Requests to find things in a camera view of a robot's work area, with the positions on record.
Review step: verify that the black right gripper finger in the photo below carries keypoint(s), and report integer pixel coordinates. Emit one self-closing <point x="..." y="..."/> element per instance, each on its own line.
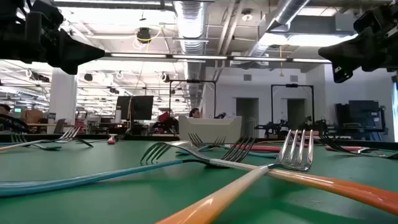
<point x="341" y="74"/>
<point x="351" y="51"/>

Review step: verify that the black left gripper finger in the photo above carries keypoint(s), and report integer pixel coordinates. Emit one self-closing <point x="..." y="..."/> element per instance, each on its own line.
<point x="74" y="67"/>
<point x="81" y="49"/>

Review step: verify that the black background robot arm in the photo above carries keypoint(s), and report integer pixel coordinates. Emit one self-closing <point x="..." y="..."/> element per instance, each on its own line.
<point x="220" y="115"/>

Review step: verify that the white column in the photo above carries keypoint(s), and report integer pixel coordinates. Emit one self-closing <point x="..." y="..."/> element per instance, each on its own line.
<point x="62" y="99"/>

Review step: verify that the black equipment workstation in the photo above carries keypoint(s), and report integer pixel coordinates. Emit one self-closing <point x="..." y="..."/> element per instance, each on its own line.
<point x="360" y="112"/>

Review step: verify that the grey door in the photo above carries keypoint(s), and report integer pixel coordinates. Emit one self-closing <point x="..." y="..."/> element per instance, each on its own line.
<point x="296" y="109"/>
<point x="247" y="112"/>

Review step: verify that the grey office chair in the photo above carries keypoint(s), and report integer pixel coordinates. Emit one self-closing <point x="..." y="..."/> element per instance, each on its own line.
<point x="59" y="126"/>

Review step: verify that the cardboard box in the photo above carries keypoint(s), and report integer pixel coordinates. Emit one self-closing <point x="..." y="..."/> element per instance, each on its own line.
<point x="31" y="116"/>

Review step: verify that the person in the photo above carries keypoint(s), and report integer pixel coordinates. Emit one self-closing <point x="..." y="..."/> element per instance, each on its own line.
<point x="195" y="113"/>
<point x="4" y="109"/>

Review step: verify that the black monitor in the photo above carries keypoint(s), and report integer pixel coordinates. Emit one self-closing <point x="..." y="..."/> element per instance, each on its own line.
<point x="140" y="107"/>

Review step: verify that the background robot station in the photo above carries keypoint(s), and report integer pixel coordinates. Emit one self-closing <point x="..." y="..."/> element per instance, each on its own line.
<point x="270" y="127"/>

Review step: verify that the red chair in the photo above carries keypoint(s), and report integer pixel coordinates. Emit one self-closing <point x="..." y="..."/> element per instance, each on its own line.
<point x="163" y="117"/>

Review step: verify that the long overhead light bar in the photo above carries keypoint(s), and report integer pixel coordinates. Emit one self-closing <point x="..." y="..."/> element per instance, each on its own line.
<point x="199" y="57"/>

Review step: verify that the green table mat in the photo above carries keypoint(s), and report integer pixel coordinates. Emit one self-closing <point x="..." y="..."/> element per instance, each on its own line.
<point x="93" y="205"/>

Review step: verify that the white plastic bin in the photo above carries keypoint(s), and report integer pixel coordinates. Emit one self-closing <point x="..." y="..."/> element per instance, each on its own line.
<point x="211" y="127"/>

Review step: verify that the wall air vent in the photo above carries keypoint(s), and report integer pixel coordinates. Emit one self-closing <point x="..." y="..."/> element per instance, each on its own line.
<point x="247" y="77"/>
<point x="293" y="78"/>

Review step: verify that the black metal frame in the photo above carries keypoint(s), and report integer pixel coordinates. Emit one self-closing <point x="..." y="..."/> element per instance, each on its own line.
<point x="292" y="85"/>
<point x="192" y="81"/>

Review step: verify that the black dome ceiling camera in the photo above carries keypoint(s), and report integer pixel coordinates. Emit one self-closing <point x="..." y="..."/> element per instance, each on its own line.
<point x="143" y="35"/>

